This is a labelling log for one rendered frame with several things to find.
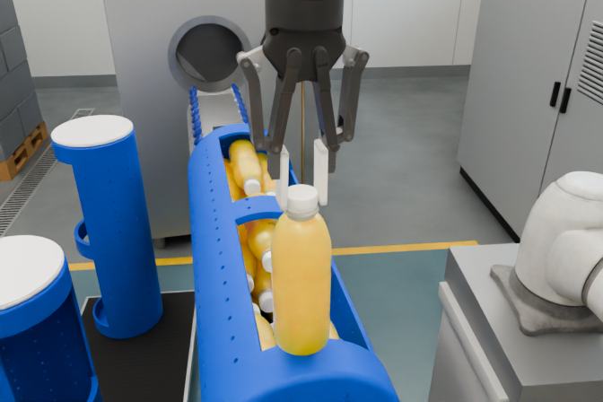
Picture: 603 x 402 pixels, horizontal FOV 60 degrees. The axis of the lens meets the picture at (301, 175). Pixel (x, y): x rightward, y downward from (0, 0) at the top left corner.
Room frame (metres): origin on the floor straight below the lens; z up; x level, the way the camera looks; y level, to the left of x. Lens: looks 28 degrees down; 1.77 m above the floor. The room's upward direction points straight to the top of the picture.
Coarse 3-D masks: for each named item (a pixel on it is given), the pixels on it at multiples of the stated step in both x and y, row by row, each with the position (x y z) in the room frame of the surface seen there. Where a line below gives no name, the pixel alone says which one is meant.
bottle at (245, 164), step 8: (232, 144) 1.26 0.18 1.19; (240, 144) 1.25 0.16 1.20; (248, 144) 1.25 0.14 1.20; (232, 152) 1.23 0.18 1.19; (240, 152) 1.21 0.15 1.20; (248, 152) 1.20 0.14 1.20; (256, 152) 1.26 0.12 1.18; (232, 160) 1.19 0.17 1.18; (240, 160) 1.16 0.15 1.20; (248, 160) 1.16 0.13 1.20; (256, 160) 1.17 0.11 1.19; (232, 168) 1.17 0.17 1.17; (240, 168) 1.13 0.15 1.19; (248, 168) 1.12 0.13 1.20; (256, 168) 1.13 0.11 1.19; (240, 176) 1.11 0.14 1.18; (248, 176) 1.11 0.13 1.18; (256, 176) 1.11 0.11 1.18; (240, 184) 1.10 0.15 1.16
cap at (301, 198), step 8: (288, 192) 0.52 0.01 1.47; (296, 192) 0.52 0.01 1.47; (304, 192) 0.52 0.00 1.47; (312, 192) 0.52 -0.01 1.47; (288, 200) 0.51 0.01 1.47; (296, 200) 0.50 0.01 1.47; (304, 200) 0.50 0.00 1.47; (312, 200) 0.51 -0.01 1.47; (288, 208) 0.51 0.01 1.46; (296, 208) 0.50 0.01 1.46; (304, 208) 0.50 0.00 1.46; (312, 208) 0.51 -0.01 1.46
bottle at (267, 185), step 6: (258, 156) 1.29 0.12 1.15; (264, 156) 1.30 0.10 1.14; (264, 162) 1.25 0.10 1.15; (264, 168) 1.22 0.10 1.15; (264, 174) 1.19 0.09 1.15; (264, 180) 1.16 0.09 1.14; (270, 180) 1.16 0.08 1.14; (264, 186) 1.15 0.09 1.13; (270, 186) 1.15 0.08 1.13; (264, 192) 1.14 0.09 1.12
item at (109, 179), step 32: (64, 160) 1.63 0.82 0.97; (96, 160) 1.62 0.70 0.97; (128, 160) 1.70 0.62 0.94; (96, 192) 1.62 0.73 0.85; (128, 192) 1.68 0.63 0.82; (96, 224) 1.61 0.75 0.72; (128, 224) 1.66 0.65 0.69; (96, 256) 1.61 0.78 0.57; (128, 256) 1.64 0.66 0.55; (128, 288) 1.63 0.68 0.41; (96, 320) 1.66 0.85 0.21; (128, 320) 1.62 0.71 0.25
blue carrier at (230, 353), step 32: (224, 128) 1.29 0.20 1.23; (192, 160) 1.24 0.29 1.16; (192, 192) 1.09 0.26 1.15; (224, 192) 0.97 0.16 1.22; (192, 224) 0.98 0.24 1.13; (224, 224) 0.85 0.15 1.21; (224, 256) 0.76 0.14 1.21; (224, 288) 0.68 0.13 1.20; (224, 320) 0.61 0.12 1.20; (352, 320) 0.72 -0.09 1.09; (224, 352) 0.55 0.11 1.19; (256, 352) 0.52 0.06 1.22; (320, 352) 0.51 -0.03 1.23; (352, 352) 0.53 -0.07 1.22; (224, 384) 0.50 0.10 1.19; (256, 384) 0.47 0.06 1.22; (288, 384) 0.46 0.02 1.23; (320, 384) 0.47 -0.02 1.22; (352, 384) 0.48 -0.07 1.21; (384, 384) 0.50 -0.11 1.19
